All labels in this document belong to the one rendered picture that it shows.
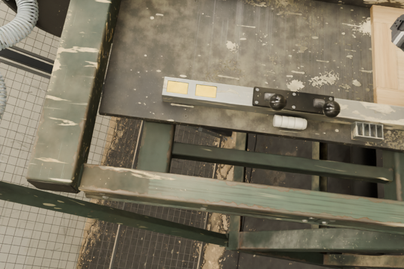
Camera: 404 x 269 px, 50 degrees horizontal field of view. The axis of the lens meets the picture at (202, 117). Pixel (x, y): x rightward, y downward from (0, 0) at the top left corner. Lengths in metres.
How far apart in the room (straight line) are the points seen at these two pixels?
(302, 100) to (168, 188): 0.39
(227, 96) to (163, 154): 0.21
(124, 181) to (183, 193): 0.13
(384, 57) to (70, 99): 0.81
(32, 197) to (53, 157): 0.53
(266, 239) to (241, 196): 1.00
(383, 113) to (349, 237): 0.66
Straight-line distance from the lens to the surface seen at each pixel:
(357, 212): 1.05
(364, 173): 1.19
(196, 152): 1.10
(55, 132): 0.98
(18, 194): 1.47
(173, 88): 1.06
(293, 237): 1.86
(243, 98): 1.06
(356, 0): 1.32
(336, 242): 1.72
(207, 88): 1.06
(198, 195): 0.97
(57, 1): 1.69
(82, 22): 1.09
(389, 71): 1.24
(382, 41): 1.28
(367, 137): 1.13
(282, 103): 0.95
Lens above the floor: 2.16
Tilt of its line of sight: 32 degrees down
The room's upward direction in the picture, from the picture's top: 70 degrees counter-clockwise
